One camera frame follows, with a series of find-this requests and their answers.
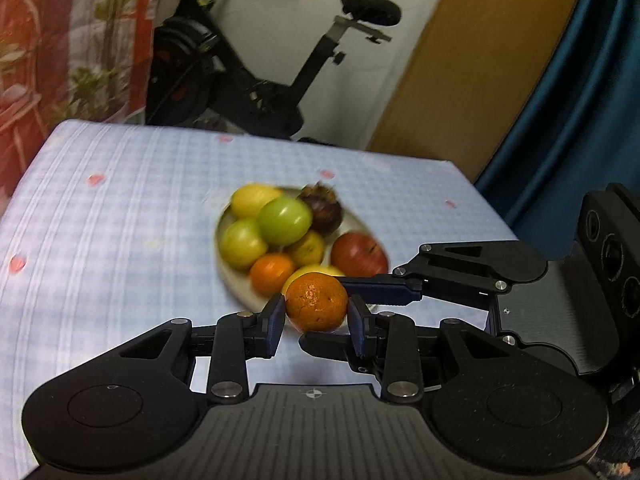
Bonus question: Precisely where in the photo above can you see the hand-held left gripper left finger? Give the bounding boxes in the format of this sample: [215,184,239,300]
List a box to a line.
[95,294,287,405]

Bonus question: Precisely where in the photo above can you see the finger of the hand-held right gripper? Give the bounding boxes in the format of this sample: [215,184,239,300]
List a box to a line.
[344,241,509,311]
[299,330,358,362]

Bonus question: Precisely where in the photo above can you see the black exercise bike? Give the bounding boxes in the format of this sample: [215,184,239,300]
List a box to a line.
[145,0,403,142]

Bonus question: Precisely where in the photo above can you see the dark purple mangosteen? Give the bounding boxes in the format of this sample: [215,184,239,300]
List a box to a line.
[299,183,346,237]

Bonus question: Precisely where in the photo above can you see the floral red curtain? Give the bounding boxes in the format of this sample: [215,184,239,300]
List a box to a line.
[0,0,161,211]

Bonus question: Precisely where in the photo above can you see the yellow lemon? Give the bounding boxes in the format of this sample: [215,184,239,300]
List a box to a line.
[230,185,284,219]
[281,263,347,297]

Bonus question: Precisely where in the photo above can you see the blue plaid tablecloth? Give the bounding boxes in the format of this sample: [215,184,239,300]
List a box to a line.
[0,119,521,480]

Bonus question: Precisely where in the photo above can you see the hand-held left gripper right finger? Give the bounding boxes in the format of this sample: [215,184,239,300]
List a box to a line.
[348,296,551,405]

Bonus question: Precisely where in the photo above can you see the yellowish green fruit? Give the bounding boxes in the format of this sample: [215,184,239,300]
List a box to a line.
[286,230,327,268]

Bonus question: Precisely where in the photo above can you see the blue curtain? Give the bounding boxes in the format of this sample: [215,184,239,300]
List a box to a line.
[472,0,640,261]

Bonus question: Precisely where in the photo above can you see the orange mandarin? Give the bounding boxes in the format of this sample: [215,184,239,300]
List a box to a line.
[248,252,297,297]
[285,271,349,335]

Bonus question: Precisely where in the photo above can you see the brown wooden door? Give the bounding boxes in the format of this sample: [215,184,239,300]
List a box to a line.
[367,0,593,183]

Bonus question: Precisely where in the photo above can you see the red apple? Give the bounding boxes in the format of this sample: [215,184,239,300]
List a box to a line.
[330,232,391,279]

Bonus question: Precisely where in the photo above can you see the cream round plate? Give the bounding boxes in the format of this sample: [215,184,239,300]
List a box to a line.
[214,186,381,321]

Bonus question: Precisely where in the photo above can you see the green apple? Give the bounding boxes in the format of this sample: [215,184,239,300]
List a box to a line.
[257,196,314,247]
[220,217,271,269]

